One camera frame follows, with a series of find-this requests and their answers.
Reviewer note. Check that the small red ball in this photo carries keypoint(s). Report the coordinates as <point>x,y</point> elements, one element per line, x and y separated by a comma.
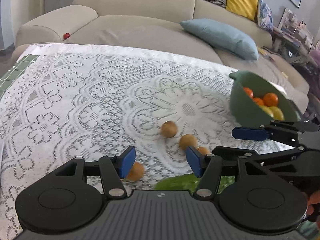
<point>66,36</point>

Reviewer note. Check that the brown kiwi top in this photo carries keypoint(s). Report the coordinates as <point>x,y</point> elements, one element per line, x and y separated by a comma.
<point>169,129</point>

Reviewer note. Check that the cluttered side desk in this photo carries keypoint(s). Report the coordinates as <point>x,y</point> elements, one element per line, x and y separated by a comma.
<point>292,40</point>

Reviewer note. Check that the right hand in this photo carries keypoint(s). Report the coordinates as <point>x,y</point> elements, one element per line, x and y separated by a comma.
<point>313,202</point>

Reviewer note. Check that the light blue pillow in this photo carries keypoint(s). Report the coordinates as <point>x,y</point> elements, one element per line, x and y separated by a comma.
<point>223,36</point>

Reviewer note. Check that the yellow-green apple right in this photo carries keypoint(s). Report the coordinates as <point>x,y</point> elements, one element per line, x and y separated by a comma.
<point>277,113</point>

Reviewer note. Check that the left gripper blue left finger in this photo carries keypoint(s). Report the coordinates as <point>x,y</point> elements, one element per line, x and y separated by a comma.
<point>113,170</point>

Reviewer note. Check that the white lace tablecloth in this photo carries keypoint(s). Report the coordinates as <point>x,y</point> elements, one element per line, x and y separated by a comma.
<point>89,101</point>

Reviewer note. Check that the beige sofa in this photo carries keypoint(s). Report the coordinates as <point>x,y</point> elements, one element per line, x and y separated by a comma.
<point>155,25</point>

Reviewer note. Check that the brown kiwi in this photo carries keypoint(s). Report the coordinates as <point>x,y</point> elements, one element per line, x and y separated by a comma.
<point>169,129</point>
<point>187,140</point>
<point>136,173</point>
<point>203,150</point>

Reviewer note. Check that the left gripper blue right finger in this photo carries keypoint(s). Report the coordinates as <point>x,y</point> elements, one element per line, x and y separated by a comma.
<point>208,168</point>

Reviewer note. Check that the yellow-green apple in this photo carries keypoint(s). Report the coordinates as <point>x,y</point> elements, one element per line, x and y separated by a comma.
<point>277,113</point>
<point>267,110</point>

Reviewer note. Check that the yellow-green apple left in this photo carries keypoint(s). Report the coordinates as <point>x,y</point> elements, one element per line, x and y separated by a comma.
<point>267,110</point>

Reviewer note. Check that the green colander bowl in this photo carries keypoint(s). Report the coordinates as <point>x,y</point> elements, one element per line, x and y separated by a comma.
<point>247,112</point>

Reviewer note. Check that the green cucumber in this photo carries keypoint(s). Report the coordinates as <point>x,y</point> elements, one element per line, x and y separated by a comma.
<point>189,182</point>

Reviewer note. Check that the floral patterned pillow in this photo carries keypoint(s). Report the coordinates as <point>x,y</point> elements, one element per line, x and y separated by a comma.
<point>264,16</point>

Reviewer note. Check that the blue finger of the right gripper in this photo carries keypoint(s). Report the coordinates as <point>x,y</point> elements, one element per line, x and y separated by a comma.
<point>279,131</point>

